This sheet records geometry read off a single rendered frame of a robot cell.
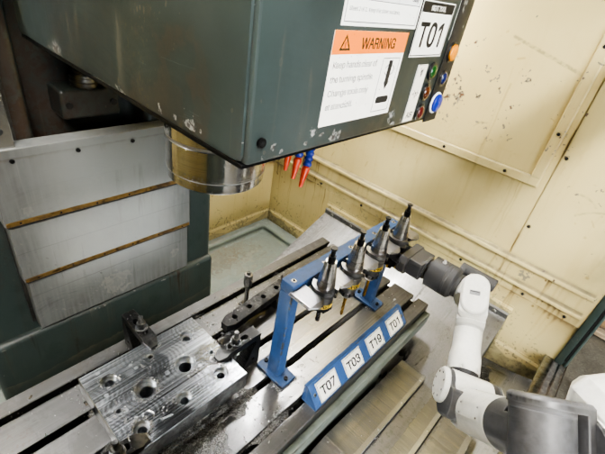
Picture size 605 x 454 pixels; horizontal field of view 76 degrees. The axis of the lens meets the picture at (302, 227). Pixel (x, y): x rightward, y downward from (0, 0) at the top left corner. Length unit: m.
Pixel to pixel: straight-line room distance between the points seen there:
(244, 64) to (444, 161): 1.22
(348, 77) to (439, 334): 1.23
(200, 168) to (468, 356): 0.73
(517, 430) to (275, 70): 0.60
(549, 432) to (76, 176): 1.03
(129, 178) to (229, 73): 0.76
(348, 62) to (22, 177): 0.76
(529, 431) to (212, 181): 0.58
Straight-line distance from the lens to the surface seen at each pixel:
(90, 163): 1.06
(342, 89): 0.49
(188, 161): 0.59
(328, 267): 0.85
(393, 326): 1.28
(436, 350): 1.56
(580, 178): 1.43
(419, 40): 0.61
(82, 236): 1.15
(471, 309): 1.03
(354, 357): 1.14
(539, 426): 0.70
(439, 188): 1.56
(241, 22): 0.38
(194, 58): 0.45
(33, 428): 1.11
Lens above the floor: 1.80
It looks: 33 degrees down
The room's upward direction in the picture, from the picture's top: 10 degrees clockwise
